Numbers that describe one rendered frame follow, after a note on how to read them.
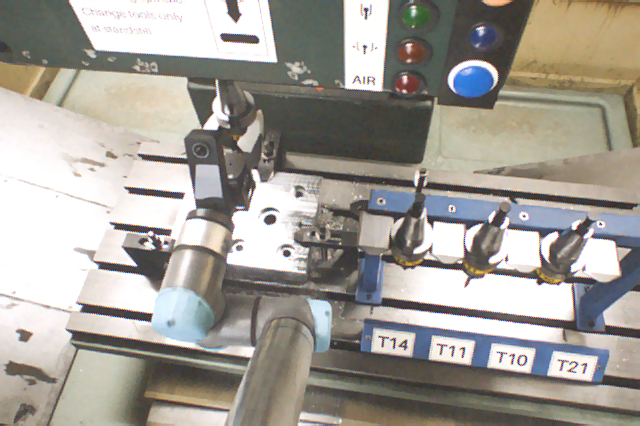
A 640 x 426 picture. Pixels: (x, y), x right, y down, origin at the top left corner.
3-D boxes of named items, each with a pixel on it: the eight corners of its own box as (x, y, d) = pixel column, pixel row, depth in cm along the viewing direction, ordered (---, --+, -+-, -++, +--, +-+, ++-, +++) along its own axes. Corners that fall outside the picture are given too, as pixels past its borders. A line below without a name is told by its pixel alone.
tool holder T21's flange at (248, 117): (256, 98, 80) (253, 87, 78) (257, 128, 77) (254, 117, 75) (216, 103, 80) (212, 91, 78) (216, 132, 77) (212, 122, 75)
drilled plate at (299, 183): (307, 282, 103) (305, 272, 99) (171, 265, 107) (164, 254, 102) (323, 188, 115) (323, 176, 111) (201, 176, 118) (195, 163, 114)
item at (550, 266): (578, 243, 77) (584, 235, 74) (581, 280, 73) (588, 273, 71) (535, 238, 77) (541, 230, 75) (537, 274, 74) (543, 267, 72)
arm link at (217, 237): (165, 240, 67) (225, 247, 66) (176, 211, 69) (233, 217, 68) (182, 264, 73) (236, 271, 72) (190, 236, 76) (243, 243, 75)
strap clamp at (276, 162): (276, 204, 118) (267, 166, 105) (262, 202, 119) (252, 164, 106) (287, 158, 125) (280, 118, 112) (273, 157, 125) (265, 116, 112)
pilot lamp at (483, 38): (497, 53, 36) (505, 28, 34) (465, 51, 36) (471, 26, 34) (496, 48, 36) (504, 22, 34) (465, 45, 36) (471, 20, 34)
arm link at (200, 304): (159, 341, 68) (137, 320, 61) (182, 267, 74) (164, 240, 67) (215, 349, 68) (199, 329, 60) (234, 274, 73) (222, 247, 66)
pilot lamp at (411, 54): (425, 68, 38) (429, 45, 36) (395, 66, 38) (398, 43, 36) (425, 63, 38) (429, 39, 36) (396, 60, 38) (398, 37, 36)
